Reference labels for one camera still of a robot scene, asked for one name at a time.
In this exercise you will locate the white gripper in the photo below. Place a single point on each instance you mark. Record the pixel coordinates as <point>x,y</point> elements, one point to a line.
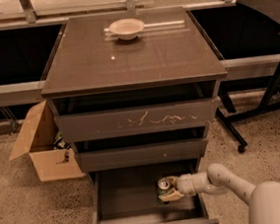
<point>187,186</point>

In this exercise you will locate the grey drawer cabinet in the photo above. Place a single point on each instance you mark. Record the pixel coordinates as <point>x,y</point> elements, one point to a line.
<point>169,61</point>

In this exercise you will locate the open cardboard box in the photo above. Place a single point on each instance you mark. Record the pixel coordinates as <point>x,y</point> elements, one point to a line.
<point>36,139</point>

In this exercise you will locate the green soda can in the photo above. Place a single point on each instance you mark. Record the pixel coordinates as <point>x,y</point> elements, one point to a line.
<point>163,186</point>

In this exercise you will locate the grey middle drawer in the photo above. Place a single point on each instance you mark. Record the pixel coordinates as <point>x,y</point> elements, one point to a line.
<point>141,155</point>

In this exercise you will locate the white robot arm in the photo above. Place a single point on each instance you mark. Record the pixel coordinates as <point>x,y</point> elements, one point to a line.
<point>263,200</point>

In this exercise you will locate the grey top drawer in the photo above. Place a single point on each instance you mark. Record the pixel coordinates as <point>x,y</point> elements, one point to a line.
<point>136,121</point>

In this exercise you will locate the grey open bottom drawer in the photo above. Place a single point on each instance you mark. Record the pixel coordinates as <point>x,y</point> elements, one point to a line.
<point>129,196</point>

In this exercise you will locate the white ceramic bowl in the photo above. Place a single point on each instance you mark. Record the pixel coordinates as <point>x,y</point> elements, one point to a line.
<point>127,29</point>

